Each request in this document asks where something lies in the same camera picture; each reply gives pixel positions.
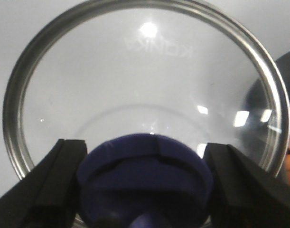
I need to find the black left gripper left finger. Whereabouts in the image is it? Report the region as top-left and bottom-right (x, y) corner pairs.
(0, 139), (87, 228)

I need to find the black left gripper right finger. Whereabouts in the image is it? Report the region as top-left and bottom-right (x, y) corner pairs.
(203, 143), (290, 228)

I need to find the dark blue saucepan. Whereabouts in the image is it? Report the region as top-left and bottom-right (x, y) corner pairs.
(242, 48), (290, 186)

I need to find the glass lid with blue knob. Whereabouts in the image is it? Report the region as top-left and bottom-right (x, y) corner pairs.
(2, 0), (290, 228)

